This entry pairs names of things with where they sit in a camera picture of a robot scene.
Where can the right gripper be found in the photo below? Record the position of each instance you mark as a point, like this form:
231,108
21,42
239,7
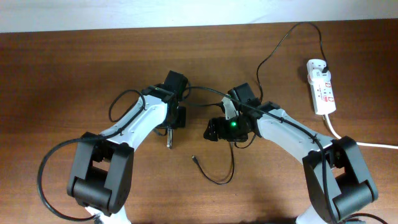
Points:
219,130

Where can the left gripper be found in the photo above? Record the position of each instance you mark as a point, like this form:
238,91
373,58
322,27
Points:
180,120

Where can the black Samsung flip phone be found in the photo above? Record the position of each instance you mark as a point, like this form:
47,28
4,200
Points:
170,133

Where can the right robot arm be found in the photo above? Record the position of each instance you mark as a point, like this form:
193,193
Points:
338,180

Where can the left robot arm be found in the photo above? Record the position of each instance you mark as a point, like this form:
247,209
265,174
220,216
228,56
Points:
101,174

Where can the white USB charger adapter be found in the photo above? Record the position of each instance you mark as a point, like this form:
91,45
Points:
318,71

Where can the white power strip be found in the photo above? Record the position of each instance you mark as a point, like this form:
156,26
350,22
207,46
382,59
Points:
322,93

